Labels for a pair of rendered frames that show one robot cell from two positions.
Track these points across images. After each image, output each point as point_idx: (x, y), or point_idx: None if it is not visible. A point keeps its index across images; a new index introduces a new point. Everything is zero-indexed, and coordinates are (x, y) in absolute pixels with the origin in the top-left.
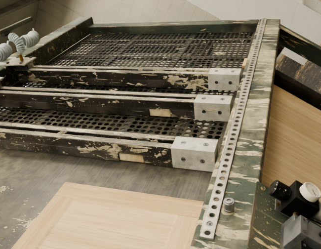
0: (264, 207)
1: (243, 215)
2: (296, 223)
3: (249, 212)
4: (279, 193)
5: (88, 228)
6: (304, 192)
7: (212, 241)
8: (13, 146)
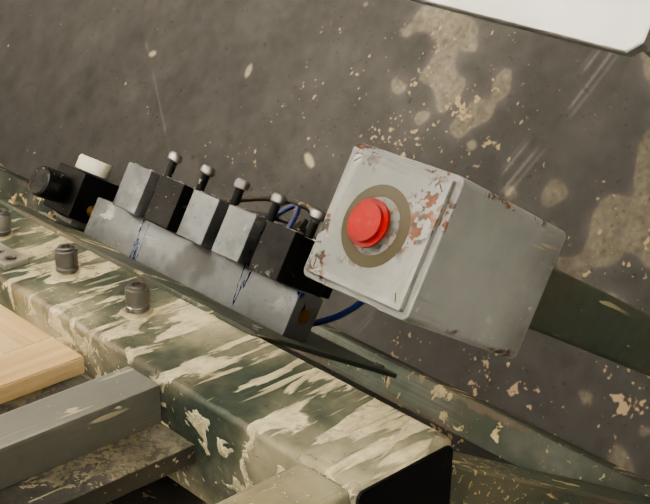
0: (43, 218)
1: (31, 230)
2: (131, 174)
3: (33, 224)
4: (57, 181)
5: None
6: (91, 165)
7: (29, 263)
8: None
